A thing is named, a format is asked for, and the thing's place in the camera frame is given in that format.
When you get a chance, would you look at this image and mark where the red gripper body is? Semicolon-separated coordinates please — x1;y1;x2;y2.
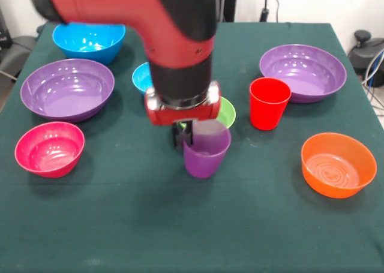
145;80;222;127

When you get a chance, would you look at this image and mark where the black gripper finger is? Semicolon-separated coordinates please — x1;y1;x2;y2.
172;125;184;149
183;119;195;146

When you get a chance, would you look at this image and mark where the purple cup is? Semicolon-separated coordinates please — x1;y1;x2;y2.
182;119;232;179

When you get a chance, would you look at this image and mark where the small green bowl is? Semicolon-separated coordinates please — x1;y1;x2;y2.
215;96;237;130

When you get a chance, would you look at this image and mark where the small blue bowl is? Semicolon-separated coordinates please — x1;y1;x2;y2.
131;62;152;96

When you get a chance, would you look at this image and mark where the red cup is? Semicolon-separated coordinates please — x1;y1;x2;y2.
249;77;292;131

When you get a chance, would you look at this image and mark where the dark green tablecloth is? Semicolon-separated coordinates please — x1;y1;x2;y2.
0;20;384;273

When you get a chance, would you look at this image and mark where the large blue bowl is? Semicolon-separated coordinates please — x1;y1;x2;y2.
52;23;127;66

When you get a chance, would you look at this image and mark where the wide purple bowl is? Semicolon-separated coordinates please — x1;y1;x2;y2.
20;58;116;124
259;44;348;104

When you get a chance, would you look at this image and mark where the pink bowl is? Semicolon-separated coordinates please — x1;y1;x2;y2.
14;121;86;178

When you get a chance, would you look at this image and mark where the orange bowl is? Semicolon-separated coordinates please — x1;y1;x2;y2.
301;132;378;199

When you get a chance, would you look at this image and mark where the black office chair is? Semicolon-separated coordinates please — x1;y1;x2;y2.
0;35;38;76

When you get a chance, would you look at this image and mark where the black grey machine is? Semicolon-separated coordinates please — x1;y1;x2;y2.
347;29;384;76

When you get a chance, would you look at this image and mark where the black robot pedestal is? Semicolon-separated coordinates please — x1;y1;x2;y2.
215;0;238;22

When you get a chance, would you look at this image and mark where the white cable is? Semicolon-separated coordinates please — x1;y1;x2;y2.
0;70;19;82

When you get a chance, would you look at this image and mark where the grey cable bundle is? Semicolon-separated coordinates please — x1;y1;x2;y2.
361;49;384;118

